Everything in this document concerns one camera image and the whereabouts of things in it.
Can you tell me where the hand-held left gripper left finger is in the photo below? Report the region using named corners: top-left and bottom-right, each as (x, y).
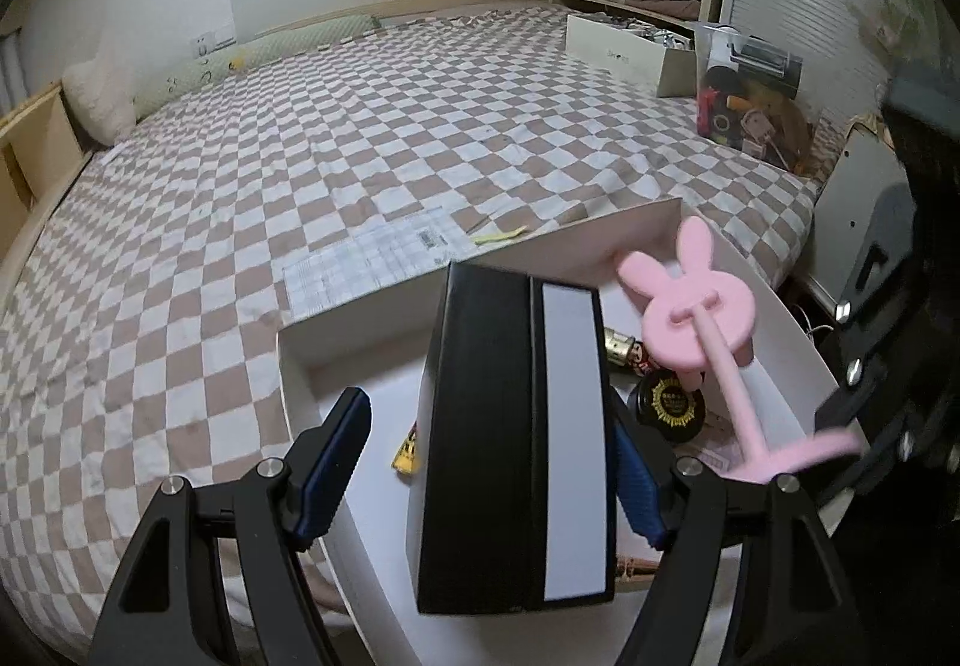
top-left (90, 387), bottom-right (374, 666)

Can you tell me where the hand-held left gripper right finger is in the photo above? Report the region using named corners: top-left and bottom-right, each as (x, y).
top-left (608, 385), bottom-right (854, 666)

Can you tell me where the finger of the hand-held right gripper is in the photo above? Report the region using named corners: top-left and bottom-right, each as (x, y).
top-left (823, 439), bottom-right (932, 511)
top-left (814, 180), bottom-right (923, 436)

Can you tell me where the white cardboard tray box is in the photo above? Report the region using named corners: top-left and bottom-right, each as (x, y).
top-left (276, 197), bottom-right (871, 666)

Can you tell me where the yellow orange lighter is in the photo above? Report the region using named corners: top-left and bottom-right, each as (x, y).
top-left (389, 421), bottom-right (422, 474)

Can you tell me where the black round jar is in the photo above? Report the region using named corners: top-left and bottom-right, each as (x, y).
top-left (628, 371), bottom-right (708, 444)

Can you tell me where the gold tube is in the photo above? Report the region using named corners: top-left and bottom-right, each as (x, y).
top-left (603, 328), bottom-right (639, 368)

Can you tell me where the black box with white side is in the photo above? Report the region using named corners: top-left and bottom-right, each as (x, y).
top-left (405, 261), bottom-right (618, 617)

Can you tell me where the pink bunny stand mirror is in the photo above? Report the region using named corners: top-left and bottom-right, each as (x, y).
top-left (616, 216), bottom-right (864, 484)

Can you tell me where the clear plastic bag with items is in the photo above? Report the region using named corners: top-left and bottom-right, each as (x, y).
top-left (693, 22), bottom-right (815, 173)

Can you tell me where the grey metal panel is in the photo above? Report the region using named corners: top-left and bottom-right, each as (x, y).
top-left (814, 122), bottom-right (913, 337)

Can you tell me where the brown white checkered blanket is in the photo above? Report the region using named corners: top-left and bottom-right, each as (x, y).
top-left (0, 6), bottom-right (820, 603)

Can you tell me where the white open cardboard box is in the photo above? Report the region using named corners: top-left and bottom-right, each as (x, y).
top-left (563, 13), bottom-right (699, 99)

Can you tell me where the pale green bolster pillow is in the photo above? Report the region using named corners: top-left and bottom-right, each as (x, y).
top-left (134, 13), bottom-right (384, 120)

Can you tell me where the long wooden bedside shelf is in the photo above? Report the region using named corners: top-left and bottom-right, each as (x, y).
top-left (0, 77), bottom-right (96, 278)

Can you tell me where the white fluffy pillow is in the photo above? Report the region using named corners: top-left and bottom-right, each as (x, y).
top-left (61, 59), bottom-right (140, 143)

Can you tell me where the pale blue curtain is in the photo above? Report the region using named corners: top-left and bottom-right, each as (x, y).
top-left (0, 32), bottom-right (32, 113)

